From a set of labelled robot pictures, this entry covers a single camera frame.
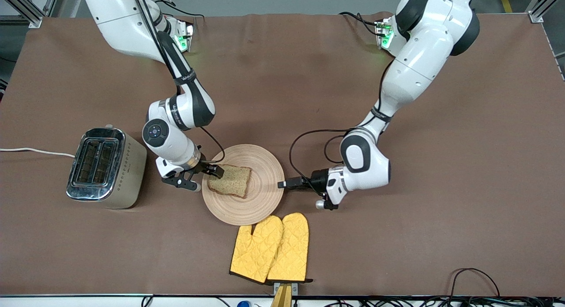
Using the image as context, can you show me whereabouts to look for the brown bread slice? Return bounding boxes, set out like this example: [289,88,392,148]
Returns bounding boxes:
[207,164,252,199]

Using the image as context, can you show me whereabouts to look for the round wooden plate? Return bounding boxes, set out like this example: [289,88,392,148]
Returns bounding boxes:
[202,144,285,226]

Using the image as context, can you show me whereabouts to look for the silver beige two-slot toaster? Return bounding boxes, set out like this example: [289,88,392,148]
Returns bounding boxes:
[66,124,147,210]

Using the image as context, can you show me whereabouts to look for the yellow quilted oven mitt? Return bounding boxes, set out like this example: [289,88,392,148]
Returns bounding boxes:
[267,212,314,284]
[230,214,284,284]

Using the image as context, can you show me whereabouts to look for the brown table cover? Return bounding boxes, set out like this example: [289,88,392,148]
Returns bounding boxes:
[0,11,565,297]

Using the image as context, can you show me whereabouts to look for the wooden clamp with metal bracket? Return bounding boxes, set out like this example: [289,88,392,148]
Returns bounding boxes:
[271,281,298,307]

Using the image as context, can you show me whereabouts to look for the white toaster power cable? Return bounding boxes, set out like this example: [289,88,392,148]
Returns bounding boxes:
[0,147,75,158]

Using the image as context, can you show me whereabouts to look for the metal base connector bracket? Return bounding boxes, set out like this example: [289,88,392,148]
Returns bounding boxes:
[174,20,195,52]
[375,18,396,49]

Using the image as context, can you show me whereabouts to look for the black arm base cable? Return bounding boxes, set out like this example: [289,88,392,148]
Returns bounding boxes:
[154,0,206,21]
[339,11,381,37]

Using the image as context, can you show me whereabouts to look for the black cable bundle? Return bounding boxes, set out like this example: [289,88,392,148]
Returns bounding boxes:
[327,295,565,307]

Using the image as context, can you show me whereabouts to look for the red black cable loop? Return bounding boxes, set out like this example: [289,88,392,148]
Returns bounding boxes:
[448,268,501,299]

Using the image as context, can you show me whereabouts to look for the aluminium frame profile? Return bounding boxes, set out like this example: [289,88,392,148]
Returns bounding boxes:
[527,0,565,24]
[0,0,60,29]

